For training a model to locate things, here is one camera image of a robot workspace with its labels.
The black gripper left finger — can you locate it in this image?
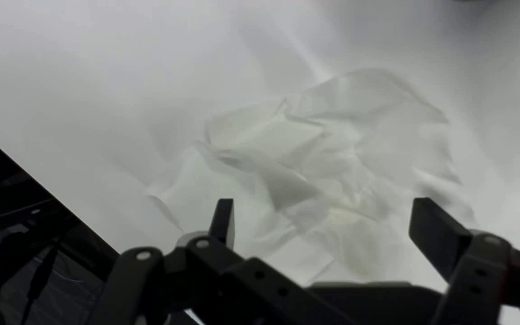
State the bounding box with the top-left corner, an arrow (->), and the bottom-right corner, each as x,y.
87,197 -> 358,325

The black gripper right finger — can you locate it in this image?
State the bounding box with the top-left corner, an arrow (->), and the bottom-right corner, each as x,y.
408,197 -> 520,325

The white paper towel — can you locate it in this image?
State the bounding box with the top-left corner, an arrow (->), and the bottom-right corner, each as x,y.
143,65 -> 475,286

